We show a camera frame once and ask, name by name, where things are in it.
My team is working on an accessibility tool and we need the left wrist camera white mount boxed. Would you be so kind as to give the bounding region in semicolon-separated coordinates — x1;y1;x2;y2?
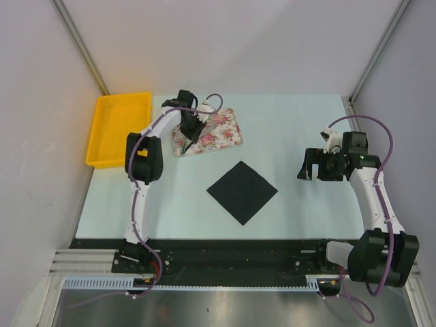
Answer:
196;99;217;123

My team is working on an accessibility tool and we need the white slotted cable duct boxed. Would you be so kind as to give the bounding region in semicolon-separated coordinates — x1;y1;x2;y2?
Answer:
63;275;323;291

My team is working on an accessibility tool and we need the left aluminium frame post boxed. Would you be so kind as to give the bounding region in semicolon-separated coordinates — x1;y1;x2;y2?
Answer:
49;0;110;95

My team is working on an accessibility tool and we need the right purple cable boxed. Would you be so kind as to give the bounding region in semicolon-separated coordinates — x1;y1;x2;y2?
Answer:
326;114;394;324

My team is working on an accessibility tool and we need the yellow plastic bin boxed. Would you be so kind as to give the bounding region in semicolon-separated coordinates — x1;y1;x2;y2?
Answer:
85;92;153;169

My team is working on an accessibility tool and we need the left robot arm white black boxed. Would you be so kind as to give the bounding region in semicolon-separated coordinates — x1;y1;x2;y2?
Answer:
112;90;223;273

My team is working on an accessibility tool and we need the purple cable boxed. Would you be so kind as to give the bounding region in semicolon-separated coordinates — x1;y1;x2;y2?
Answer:
64;93;224;309
326;114;394;324

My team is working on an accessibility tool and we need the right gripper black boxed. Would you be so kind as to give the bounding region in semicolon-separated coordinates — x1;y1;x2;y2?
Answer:
297;147;345;181

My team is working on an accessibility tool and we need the silver table knife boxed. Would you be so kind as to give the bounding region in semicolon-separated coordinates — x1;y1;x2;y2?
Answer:
200;121;218;138

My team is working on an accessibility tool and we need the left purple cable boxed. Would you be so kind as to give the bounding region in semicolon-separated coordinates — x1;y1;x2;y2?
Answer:
64;93;224;309

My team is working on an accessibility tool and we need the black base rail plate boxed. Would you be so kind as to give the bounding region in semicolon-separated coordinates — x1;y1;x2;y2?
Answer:
69;238;339;285

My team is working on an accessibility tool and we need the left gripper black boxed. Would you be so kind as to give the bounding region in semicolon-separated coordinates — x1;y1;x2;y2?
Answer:
180;112;208;144

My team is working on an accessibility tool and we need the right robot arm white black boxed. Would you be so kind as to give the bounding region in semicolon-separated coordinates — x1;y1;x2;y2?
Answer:
297;127;420;287

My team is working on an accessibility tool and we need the floral pattern tray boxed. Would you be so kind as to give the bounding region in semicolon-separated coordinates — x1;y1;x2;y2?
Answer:
171;108;243;157

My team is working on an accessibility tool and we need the aluminium frame post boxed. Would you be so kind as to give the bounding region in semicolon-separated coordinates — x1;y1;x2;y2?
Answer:
348;0;414;105
49;0;110;95

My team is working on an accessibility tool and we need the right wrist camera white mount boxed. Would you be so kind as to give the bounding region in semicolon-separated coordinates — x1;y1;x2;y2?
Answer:
320;127;342;154

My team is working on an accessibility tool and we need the right aluminium frame post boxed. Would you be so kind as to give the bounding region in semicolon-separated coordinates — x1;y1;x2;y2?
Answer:
348;0;414;105

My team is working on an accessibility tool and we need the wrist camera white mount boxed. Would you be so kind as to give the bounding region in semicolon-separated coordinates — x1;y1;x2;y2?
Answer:
320;127;342;154
196;99;217;123

